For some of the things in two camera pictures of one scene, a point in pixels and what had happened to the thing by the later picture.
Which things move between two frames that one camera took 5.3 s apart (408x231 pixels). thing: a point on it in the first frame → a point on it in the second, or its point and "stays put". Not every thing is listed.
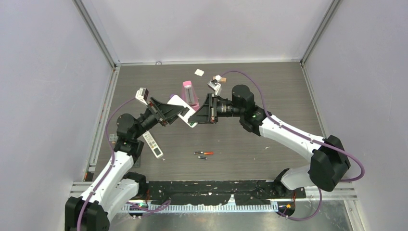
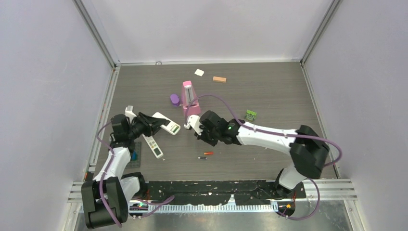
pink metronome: (189, 95) stays put
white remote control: (186, 112) → (172, 127)
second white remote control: (156, 149) stays put
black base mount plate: (197, 192) stays put
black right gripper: (203, 115) → (202, 137)
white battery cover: (199, 72) stays put
